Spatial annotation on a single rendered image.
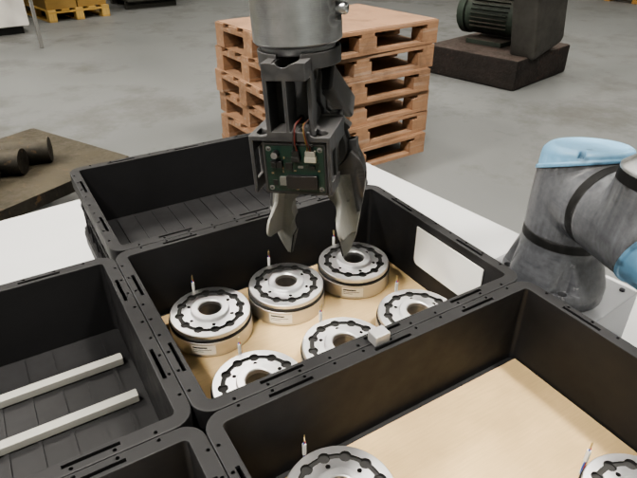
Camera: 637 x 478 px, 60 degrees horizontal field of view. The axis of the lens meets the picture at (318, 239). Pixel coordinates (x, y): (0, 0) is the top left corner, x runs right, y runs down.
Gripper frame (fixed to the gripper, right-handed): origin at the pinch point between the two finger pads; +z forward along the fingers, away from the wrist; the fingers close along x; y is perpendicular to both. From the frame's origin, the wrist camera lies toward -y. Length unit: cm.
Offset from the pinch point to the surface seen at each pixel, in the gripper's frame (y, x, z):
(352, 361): 9.9, 5.3, 7.3
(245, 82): -224, -97, 42
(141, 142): -250, -183, 87
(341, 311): -9.6, -0.1, 16.9
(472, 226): -62, 18, 31
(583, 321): -1.5, 27.5, 8.6
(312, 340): 0.0, -1.6, 14.0
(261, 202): -37.5, -21.0, 15.4
